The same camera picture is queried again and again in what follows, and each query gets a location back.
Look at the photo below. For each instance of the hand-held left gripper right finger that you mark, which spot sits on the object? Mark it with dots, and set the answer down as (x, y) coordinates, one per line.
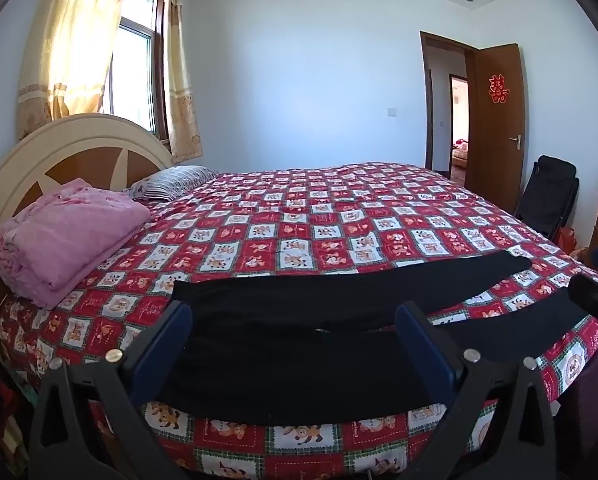
(424, 355)

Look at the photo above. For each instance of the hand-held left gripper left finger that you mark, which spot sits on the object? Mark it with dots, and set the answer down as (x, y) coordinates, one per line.
(164, 350)

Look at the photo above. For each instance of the black pants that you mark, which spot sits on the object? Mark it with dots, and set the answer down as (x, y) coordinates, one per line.
(289, 340)

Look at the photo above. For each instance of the red bag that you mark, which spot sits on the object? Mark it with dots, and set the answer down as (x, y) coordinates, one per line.
(568, 241)

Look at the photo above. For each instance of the black folding chair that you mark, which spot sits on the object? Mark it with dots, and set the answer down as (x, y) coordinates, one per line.
(549, 195)

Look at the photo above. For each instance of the folded pink blanket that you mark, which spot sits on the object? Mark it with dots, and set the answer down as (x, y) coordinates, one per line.
(69, 230)

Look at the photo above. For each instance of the brown wooden door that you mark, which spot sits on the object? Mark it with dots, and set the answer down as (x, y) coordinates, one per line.
(494, 160)

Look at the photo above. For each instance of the striped pillow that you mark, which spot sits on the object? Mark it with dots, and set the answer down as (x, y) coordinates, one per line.
(174, 182)

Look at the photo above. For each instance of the red checkered printed bed cover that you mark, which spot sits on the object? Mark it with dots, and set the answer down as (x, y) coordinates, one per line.
(299, 210)

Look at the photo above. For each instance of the red paper door ornament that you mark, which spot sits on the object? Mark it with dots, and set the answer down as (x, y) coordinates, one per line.
(498, 89)

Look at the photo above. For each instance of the cream and brown headboard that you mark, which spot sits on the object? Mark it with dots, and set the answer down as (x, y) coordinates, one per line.
(9, 175)

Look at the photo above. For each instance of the window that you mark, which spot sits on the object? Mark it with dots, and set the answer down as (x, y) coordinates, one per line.
(134, 70)

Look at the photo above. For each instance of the wide yellow curtain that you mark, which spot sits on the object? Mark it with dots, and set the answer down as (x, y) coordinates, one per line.
(74, 45)

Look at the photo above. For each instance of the brown door frame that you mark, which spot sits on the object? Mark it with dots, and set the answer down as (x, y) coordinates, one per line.
(424, 100)

